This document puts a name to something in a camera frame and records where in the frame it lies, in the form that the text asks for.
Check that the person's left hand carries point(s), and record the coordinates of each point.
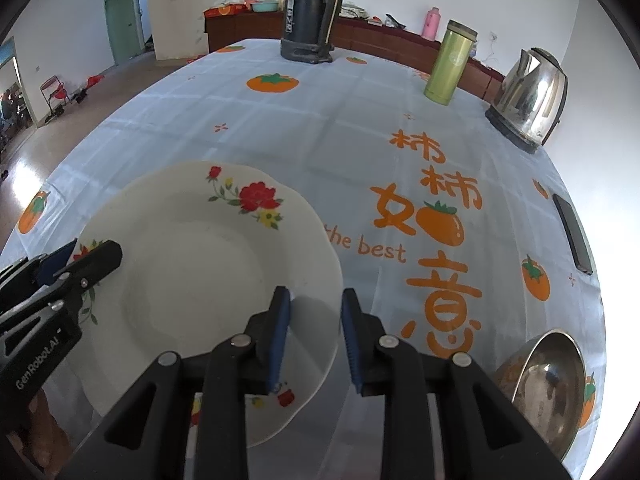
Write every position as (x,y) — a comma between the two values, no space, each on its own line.
(47,425)

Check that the white lidded pot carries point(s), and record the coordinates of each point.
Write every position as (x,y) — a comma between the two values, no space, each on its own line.
(354,10)

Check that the stainless steel bowl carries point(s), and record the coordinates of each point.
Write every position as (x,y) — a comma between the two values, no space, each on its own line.
(550,395)

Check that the black smartphone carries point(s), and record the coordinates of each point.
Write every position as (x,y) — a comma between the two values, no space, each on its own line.
(572,235)

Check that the stainless steel electric kettle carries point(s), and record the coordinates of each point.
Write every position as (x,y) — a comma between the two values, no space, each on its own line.
(532,95)

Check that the green tumbler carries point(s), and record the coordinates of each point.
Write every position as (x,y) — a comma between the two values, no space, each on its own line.
(447,70)

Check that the teal plastic basin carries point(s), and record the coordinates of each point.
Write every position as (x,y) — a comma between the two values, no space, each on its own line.
(264,7)

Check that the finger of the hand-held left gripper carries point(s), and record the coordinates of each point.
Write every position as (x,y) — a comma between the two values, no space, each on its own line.
(55,260)
(100,260)

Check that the red folding chair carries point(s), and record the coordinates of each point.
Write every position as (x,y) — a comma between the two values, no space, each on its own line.
(52,95)

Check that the brown wooden sideboard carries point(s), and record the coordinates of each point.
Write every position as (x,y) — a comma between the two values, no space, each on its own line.
(240,27)

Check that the large black thermos jug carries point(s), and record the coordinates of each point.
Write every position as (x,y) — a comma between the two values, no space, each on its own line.
(305,20)

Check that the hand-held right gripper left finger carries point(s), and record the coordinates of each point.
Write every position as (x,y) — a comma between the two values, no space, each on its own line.
(277,340)

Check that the orange printed box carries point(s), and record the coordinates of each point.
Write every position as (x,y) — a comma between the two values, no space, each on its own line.
(222,10)

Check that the pink thermos flask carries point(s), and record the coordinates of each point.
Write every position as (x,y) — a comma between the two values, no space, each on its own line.
(430,25)

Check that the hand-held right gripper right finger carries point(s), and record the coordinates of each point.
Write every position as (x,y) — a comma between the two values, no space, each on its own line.
(352,345)

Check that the red item on floor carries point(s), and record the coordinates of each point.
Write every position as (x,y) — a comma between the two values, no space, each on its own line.
(95,81)

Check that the green door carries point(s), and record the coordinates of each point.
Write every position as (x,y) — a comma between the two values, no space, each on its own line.
(122,25)

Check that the white plate with red flowers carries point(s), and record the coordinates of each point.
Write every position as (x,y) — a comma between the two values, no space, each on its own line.
(200,270)

